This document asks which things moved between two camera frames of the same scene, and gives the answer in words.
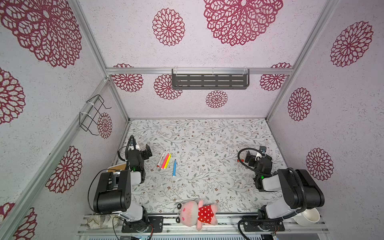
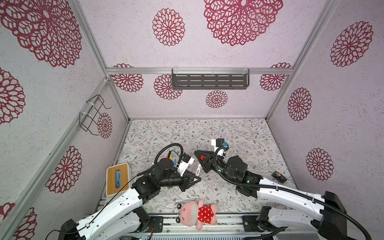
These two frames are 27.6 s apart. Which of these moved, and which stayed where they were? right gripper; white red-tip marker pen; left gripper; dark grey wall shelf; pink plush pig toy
Moved: left gripper; white red-tip marker pen; right gripper
Stayed: pink plush pig toy; dark grey wall shelf
